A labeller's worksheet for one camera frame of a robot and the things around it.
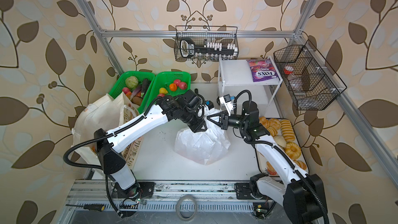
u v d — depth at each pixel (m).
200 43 0.87
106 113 0.79
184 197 0.74
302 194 0.39
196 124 0.64
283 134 0.91
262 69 0.78
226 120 0.63
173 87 1.12
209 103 0.66
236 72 0.81
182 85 1.12
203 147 0.69
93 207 0.69
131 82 1.12
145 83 1.11
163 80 1.16
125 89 1.12
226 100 0.65
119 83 1.12
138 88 1.11
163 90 1.11
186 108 0.59
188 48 0.84
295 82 0.71
